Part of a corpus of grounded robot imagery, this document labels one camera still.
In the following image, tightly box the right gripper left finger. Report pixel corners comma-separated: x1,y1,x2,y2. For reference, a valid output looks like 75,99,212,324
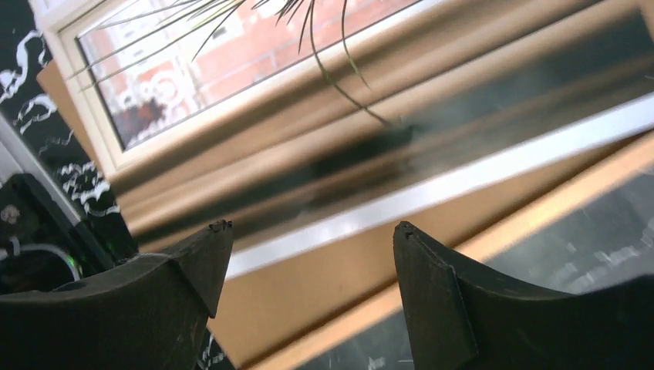
1,220,233,369

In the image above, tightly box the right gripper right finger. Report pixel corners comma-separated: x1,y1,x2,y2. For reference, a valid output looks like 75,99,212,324
393,221,653,369

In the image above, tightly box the brown backing board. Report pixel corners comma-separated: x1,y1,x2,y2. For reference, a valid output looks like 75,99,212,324
35,60,635,368

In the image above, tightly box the wooden picture frame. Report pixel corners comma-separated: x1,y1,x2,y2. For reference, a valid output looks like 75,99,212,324
252,133,653,369

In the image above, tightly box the clear acrylic sheet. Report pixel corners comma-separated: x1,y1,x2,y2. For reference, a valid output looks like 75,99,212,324
299,170,653,369

